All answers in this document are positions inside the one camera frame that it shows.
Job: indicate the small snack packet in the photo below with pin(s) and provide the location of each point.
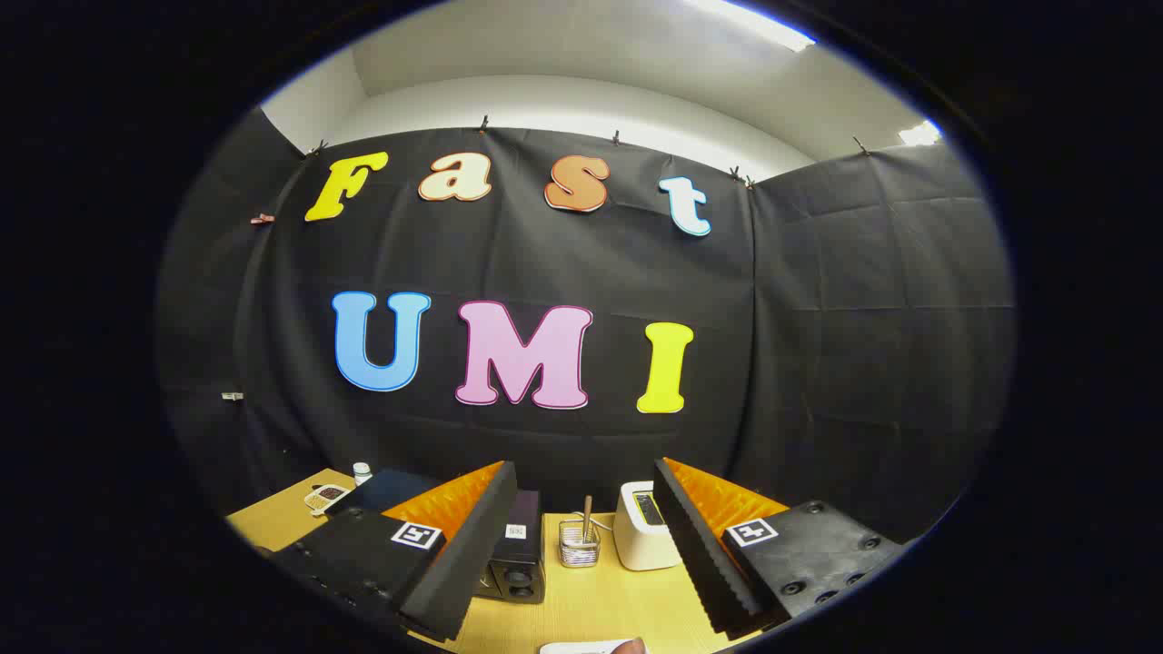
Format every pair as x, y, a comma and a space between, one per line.
325, 498

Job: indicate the small ceiling light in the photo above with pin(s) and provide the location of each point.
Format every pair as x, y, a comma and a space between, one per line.
919, 134

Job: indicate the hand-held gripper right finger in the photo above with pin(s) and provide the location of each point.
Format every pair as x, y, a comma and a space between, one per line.
695, 554

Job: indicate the cream bread toaster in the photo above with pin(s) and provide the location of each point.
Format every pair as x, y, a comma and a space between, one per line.
641, 545

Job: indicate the white square plate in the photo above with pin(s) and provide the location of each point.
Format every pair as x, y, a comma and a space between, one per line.
581, 648

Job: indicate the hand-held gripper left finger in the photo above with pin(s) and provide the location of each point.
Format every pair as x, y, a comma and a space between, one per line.
472, 554

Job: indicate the row of black clips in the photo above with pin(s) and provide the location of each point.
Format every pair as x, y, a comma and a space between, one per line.
484, 123

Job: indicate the small white bottle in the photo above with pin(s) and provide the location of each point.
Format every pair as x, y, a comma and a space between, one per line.
362, 474

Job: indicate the black toaster oven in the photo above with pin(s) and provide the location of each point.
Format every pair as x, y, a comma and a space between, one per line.
520, 568

